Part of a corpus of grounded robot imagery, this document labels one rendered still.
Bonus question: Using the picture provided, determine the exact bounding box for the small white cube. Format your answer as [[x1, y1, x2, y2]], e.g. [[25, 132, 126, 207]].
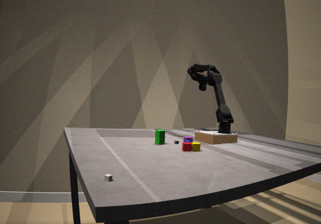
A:
[[104, 174, 112, 182]]

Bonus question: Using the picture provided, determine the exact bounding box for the green block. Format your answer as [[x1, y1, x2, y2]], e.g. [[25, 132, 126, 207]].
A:
[[155, 137, 165, 145], [155, 130, 165, 138]]

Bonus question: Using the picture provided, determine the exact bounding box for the red block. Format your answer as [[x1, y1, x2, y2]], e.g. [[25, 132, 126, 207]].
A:
[[182, 142, 192, 151]]

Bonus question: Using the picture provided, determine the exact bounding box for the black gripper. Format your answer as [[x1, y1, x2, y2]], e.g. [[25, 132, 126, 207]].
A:
[[198, 74, 212, 86]]

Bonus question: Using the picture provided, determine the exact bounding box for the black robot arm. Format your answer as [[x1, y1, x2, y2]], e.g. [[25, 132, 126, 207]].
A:
[[187, 64, 234, 134]]

